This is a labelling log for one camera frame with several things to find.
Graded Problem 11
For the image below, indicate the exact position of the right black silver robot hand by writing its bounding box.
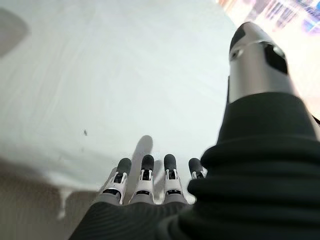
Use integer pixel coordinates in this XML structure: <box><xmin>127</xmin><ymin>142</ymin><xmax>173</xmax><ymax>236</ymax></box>
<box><xmin>67</xmin><ymin>21</ymin><xmax>320</xmax><ymax>240</ymax></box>

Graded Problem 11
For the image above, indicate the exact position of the white duvet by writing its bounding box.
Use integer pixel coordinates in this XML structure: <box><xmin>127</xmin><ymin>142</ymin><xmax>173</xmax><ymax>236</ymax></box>
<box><xmin>0</xmin><ymin>0</ymin><xmax>241</xmax><ymax>201</ymax></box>

